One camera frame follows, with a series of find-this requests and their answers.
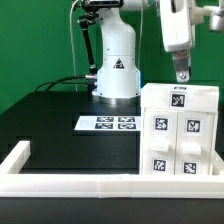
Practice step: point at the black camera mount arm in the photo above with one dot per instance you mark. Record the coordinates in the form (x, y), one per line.
(92, 7)

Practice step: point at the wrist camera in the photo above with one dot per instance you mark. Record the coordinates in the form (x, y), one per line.
(216, 14)

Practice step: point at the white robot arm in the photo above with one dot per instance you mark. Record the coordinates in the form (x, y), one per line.
(119, 80)

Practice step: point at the white cabinet top block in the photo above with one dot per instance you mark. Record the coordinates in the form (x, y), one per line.
(180, 97)

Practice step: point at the white frame fence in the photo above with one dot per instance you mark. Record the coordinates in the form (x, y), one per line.
(13, 183)

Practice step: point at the white marker base plate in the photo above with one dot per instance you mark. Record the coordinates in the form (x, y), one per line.
(108, 123)

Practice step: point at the white cabinet body box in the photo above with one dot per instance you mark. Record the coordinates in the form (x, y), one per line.
(177, 142)

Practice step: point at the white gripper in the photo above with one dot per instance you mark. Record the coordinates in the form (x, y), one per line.
(178, 35)

